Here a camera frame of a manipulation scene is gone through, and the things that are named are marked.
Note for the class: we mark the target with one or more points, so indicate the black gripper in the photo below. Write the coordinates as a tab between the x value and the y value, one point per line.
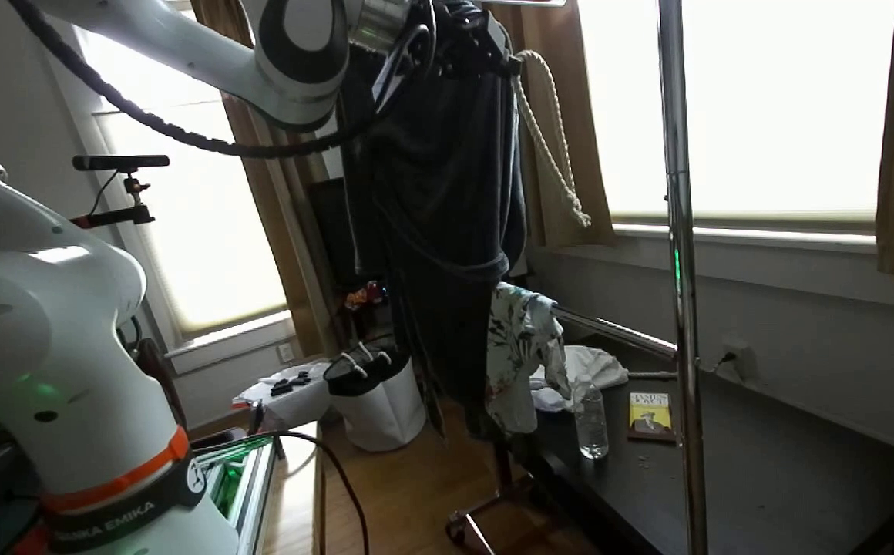
466	36

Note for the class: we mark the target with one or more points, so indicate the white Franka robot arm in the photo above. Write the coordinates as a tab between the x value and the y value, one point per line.
58	339

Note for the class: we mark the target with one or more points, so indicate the black hanging garment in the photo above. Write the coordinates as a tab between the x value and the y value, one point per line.
436	225

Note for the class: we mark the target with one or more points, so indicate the grey metal pole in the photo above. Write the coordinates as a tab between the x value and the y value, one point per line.
684	206

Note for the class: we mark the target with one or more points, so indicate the red and black object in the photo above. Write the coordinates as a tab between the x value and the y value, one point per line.
364	297

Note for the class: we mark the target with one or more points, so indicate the floral patterned cloth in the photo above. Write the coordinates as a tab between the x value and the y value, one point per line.
514	350

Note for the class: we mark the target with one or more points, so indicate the crumpled white cloth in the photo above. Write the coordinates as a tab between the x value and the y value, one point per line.
594	364

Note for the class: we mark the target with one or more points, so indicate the white bucket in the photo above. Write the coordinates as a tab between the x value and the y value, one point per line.
379	412

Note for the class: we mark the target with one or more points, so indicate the clear plastic water bottle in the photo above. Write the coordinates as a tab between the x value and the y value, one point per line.
589	427

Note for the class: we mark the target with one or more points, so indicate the white baseboard heater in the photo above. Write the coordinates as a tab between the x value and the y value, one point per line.
219	370

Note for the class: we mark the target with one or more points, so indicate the wheeled chair base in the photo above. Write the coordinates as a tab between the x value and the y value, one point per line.
466	527

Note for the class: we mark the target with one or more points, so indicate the green plastic object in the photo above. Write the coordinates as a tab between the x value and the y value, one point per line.
226	489

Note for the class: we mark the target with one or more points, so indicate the black low table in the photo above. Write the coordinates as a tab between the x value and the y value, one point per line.
774	483

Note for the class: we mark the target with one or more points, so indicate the chrome horizontal rail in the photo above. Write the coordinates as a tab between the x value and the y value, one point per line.
622	335

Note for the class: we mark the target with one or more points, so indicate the black camera on stand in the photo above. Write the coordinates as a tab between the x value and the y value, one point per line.
119	161

